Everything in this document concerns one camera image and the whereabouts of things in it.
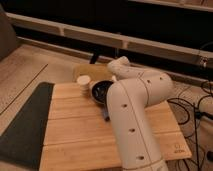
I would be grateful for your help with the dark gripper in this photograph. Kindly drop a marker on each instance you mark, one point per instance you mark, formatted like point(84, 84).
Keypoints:
point(105, 114)

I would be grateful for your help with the dark ceramic bowl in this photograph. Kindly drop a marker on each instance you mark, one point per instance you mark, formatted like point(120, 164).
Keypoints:
point(99, 91)

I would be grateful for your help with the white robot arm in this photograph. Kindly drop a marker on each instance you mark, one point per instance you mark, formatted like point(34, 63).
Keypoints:
point(133, 90)

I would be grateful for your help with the dark floor mat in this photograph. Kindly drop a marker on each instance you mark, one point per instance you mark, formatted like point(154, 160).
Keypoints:
point(21, 143)

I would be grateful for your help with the white long shelf rail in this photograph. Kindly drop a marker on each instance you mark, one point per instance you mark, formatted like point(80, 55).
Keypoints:
point(153, 48)

